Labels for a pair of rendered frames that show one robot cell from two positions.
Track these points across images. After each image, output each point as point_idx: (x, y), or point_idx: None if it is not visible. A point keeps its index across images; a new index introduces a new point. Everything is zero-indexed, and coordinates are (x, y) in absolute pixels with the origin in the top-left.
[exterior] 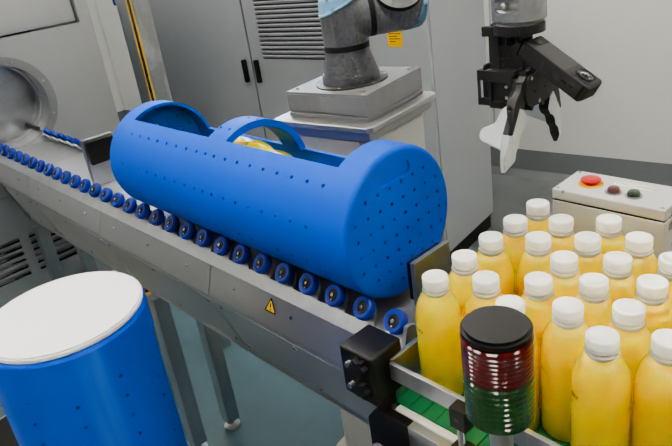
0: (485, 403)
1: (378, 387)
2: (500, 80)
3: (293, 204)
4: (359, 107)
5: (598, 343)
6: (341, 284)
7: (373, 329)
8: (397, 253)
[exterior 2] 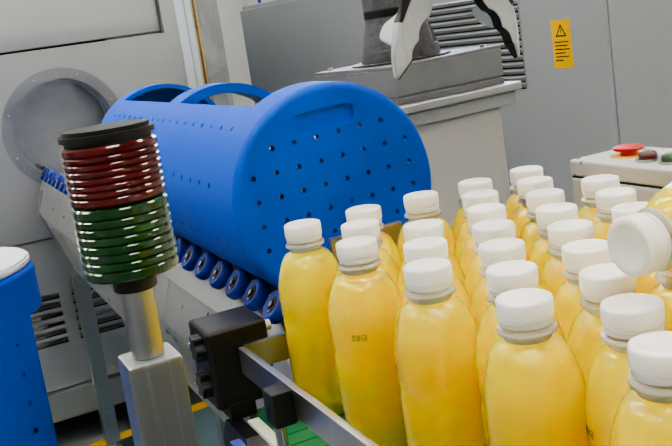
0: (78, 231)
1: (221, 381)
2: None
3: (203, 158)
4: (387, 85)
5: (409, 270)
6: (254, 273)
7: (242, 309)
8: (332, 236)
